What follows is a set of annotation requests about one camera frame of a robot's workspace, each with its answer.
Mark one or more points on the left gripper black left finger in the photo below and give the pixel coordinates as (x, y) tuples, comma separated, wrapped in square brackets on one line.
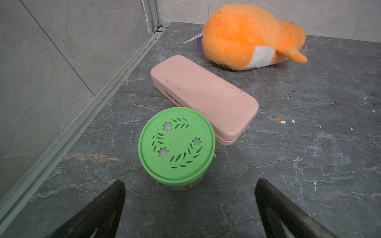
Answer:
[(99, 219)]

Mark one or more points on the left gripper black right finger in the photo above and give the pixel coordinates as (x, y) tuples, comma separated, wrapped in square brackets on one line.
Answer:
[(278, 211)]

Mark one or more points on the orange plush whale toy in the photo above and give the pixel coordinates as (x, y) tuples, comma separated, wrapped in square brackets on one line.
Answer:
[(246, 36)]

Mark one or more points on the green lidded air freshener can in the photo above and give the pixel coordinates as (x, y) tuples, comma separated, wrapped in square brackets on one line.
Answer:
[(176, 147)]

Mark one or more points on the pink hard case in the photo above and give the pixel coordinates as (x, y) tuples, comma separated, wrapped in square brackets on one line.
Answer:
[(229, 109)]

